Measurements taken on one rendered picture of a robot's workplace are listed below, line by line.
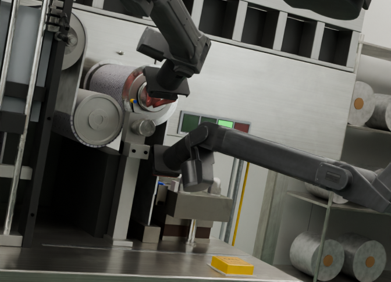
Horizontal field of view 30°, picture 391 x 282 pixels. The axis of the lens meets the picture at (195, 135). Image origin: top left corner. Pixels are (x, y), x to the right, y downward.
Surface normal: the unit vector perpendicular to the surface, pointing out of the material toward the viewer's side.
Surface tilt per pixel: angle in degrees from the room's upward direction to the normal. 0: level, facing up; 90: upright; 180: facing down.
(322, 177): 85
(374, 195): 85
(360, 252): 90
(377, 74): 90
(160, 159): 61
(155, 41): 82
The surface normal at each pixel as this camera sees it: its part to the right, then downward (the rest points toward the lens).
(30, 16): 0.48, 0.14
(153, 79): 0.44, -0.53
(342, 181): -0.70, -0.18
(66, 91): -0.85, -0.16
